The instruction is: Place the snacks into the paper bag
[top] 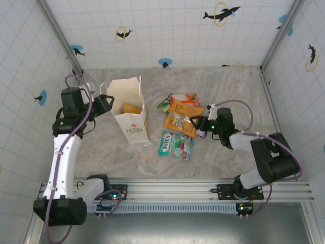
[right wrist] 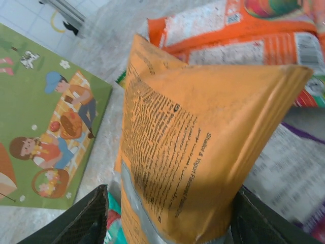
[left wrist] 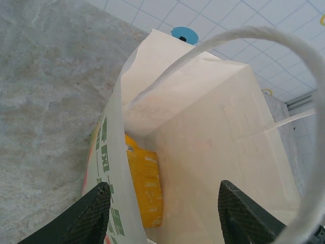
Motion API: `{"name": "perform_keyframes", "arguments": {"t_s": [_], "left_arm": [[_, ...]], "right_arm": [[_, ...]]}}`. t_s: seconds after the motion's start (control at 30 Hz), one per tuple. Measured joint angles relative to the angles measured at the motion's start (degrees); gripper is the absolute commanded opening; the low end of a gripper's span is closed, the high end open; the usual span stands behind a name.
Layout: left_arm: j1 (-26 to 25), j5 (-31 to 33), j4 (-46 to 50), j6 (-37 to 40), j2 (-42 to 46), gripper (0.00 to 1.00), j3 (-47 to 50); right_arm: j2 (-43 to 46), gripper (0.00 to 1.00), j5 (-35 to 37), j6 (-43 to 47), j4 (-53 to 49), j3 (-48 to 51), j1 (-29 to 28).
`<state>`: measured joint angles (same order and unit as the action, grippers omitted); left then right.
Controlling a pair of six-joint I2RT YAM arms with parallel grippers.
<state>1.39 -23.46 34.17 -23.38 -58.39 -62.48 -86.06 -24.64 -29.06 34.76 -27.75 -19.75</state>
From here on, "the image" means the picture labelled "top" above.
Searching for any orange snack packet with label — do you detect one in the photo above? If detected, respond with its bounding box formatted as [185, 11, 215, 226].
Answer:
[164, 114, 199, 139]

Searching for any white and orange snack packet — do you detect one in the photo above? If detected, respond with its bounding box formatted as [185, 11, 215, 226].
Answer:
[169, 93, 203, 109]

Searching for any white paper bag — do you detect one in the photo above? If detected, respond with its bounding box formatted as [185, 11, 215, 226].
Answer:
[99, 75, 150, 145]

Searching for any green and yellow snack packet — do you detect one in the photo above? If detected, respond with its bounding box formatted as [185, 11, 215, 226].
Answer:
[157, 98, 174, 114]

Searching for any green Fox's candy bag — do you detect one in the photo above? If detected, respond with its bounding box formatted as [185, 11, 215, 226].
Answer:
[157, 130, 194, 161]

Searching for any dolphin blue circle sticker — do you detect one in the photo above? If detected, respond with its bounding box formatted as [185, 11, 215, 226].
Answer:
[157, 57, 173, 69]
[34, 90, 48, 106]
[276, 14, 294, 36]
[70, 44, 86, 57]

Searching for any right controller board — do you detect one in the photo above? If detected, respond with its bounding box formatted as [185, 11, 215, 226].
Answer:
[236, 202, 254, 219]

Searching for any controller board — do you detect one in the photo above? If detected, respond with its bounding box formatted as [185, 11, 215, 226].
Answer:
[95, 193, 122, 219]
[236, 202, 254, 219]

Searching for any left controller board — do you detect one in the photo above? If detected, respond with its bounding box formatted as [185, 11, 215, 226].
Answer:
[95, 193, 122, 219]

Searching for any grey metal panel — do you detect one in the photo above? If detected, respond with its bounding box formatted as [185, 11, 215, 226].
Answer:
[38, 203, 314, 244]

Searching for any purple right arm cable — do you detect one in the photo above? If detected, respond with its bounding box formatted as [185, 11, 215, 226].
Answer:
[212, 99, 305, 217]

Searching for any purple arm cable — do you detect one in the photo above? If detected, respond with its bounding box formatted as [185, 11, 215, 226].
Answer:
[44, 74, 122, 244]
[212, 99, 305, 217]

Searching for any aluminium side rail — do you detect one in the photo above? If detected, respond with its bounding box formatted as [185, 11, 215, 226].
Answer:
[260, 67, 298, 181]

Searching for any small dolphin yellow ring sticker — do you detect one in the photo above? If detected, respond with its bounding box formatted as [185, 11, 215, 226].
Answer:
[115, 25, 133, 43]

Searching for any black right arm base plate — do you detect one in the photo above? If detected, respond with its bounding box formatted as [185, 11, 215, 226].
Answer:
[215, 183, 264, 200]

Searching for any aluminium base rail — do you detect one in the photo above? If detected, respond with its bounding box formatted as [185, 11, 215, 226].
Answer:
[38, 177, 315, 203]

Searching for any aluminium left corner post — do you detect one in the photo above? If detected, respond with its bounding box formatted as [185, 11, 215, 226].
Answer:
[35, 0, 84, 74]

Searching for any aluminium corner post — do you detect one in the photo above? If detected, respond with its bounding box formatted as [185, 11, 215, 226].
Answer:
[35, 0, 84, 74]
[260, 0, 305, 72]

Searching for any aluminium right corner post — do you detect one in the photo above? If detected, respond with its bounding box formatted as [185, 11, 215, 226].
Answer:
[260, 0, 305, 72]

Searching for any white slotted cable duct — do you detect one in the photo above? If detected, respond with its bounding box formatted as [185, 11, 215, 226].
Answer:
[86, 202, 241, 214]

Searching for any large dolphin yellow ring sticker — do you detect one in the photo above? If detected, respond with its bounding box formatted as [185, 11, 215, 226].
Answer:
[202, 2, 241, 27]

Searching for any upright dolphin yellow ring sticker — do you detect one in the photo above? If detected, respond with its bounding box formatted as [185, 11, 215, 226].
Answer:
[305, 44, 319, 72]

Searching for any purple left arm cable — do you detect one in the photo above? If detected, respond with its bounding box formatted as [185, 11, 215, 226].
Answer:
[44, 74, 122, 244]

